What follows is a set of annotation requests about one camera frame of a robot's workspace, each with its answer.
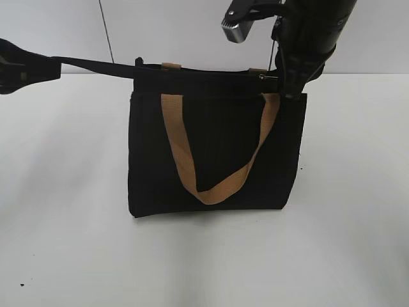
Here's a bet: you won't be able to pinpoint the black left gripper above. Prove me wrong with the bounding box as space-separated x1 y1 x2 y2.
1 39 61 95

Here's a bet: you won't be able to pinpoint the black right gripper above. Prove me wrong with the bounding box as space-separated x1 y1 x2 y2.
272 1 325 101

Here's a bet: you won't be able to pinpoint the black tote bag tan handles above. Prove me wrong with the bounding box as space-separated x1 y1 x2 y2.
62 58 307 217

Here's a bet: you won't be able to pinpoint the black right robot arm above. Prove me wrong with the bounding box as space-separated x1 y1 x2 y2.
272 0 356 100

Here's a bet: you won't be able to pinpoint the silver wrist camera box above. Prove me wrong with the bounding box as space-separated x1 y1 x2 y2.
220 0 282 43

